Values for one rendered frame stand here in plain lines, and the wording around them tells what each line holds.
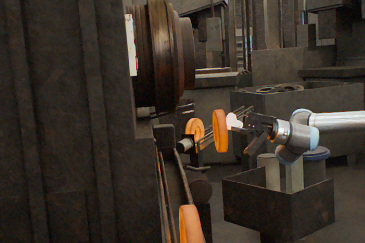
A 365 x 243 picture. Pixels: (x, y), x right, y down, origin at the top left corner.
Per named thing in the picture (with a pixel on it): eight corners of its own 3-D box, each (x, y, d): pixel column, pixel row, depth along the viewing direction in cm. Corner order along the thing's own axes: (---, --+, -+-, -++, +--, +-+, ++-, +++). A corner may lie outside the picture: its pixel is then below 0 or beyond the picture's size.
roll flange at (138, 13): (132, 125, 165) (120, -13, 158) (134, 110, 212) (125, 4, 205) (161, 122, 166) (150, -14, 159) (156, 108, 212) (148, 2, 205)
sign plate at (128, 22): (130, 76, 139) (124, 14, 137) (131, 73, 165) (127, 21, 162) (137, 75, 140) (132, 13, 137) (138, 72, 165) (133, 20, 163)
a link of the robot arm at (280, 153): (299, 148, 193) (312, 135, 183) (291, 171, 188) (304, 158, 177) (278, 138, 194) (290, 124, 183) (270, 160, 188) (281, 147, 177)
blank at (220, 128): (217, 114, 163) (226, 113, 163) (211, 107, 178) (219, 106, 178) (220, 157, 166) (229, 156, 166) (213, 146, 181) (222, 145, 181)
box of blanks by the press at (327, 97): (267, 180, 398) (263, 90, 386) (225, 162, 475) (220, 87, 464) (366, 163, 431) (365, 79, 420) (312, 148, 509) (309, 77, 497)
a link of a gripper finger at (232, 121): (219, 110, 171) (244, 115, 172) (216, 126, 172) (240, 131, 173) (221, 111, 168) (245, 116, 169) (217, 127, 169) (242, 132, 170)
